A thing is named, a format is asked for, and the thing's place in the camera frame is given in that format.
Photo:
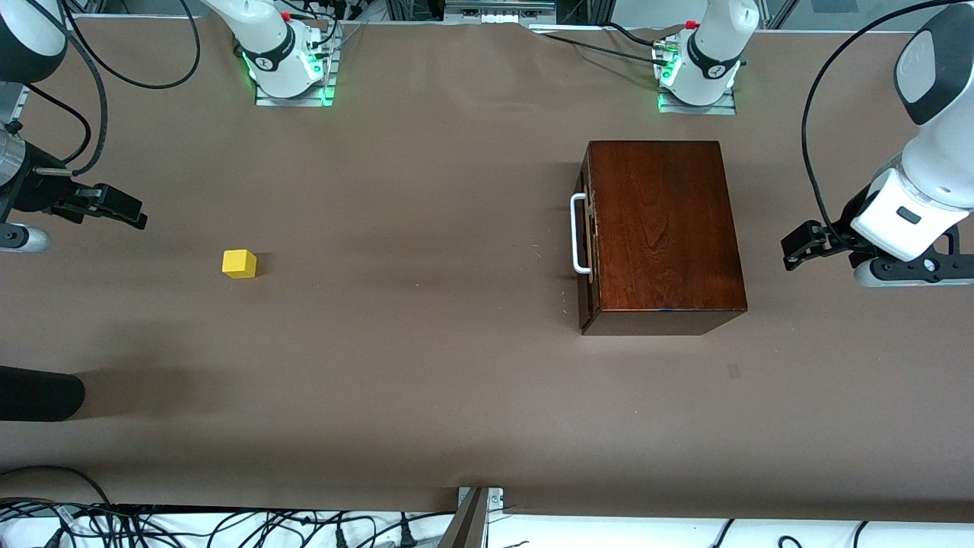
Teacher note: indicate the dark brown wooden cabinet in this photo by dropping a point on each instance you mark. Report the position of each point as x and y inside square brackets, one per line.
[662, 228]

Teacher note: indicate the grey power strip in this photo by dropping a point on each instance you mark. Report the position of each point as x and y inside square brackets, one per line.
[494, 13]

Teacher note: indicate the aluminium right arm base plate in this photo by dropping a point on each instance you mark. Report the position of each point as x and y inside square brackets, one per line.
[293, 101]

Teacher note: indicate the yellow cube block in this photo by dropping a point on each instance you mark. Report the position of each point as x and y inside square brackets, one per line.
[239, 265]

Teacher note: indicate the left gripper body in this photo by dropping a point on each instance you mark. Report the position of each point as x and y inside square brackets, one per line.
[843, 230]

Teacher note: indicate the black padded cylinder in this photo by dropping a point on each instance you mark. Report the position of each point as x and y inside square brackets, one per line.
[38, 392]

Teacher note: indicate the aluminium table edge bracket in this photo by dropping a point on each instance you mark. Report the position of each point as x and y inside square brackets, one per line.
[468, 525]

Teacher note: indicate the aluminium table side rail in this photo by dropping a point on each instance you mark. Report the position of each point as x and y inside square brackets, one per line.
[9, 103]

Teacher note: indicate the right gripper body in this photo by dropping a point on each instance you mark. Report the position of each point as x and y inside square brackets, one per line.
[36, 190]

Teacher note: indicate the light plywood panel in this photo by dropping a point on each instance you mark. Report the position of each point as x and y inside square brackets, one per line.
[587, 243]

